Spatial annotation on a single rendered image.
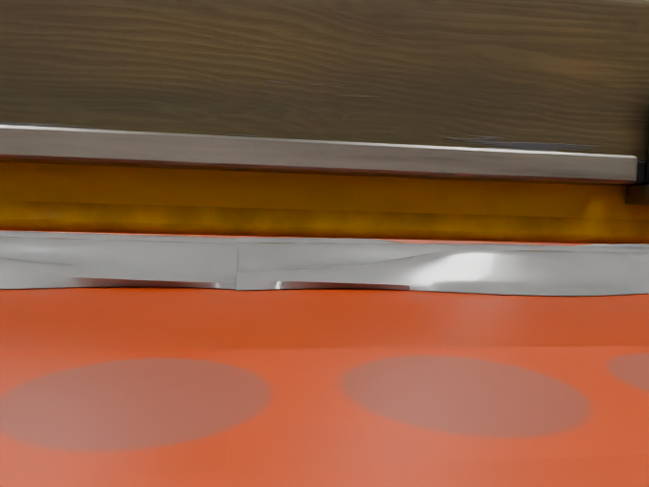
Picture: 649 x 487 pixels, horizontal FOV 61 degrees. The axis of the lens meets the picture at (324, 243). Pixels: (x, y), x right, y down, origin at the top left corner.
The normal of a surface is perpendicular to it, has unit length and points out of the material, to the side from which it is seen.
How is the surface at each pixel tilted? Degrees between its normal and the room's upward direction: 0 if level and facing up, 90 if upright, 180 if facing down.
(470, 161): 90
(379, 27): 90
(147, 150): 90
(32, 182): 90
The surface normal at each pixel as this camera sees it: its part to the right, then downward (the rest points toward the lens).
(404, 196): 0.15, 0.07
